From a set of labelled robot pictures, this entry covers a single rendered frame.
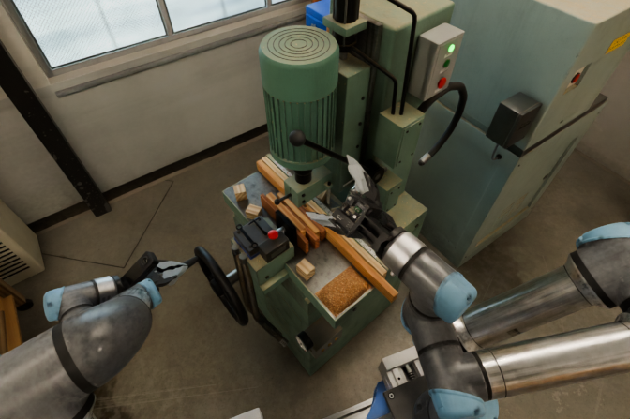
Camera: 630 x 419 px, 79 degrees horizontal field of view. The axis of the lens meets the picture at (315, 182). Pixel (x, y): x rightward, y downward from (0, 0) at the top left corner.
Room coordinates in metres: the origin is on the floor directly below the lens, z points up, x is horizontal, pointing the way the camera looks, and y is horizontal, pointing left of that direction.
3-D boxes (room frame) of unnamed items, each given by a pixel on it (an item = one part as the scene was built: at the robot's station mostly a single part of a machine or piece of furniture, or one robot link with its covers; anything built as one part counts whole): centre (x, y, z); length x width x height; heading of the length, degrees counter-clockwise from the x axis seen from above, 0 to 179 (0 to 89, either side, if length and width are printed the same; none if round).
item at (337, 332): (0.47, -0.02, 0.58); 0.12 x 0.08 x 0.08; 130
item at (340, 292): (0.48, -0.08, 0.92); 0.14 x 0.09 x 0.04; 130
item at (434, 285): (0.29, -0.21, 1.32); 0.11 x 0.08 x 0.09; 40
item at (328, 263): (0.66, 0.09, 0.87); 0.61 x 0.30 x 0.06; 40
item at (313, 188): (0.77, 0.02, 1.03); 0.14 x 0.07 x 0.09; 130
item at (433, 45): (0.86, -0.30, 1.40); 0.10 x 0.06 x 0.16; 130
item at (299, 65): (0.76, 0.03, 1.35); 0.18 x 0.18 x 0.31
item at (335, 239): (0.71, -0.01, 0.92); 0.67 x 0.02 x 0.04; 40
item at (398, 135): (0.78, -0.23, 1.23); 0.09 x 0.08 x 0.15; 130
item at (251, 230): (0.60, 0.16, 0.99); 0.13 x 0.11 x 0.06; 40
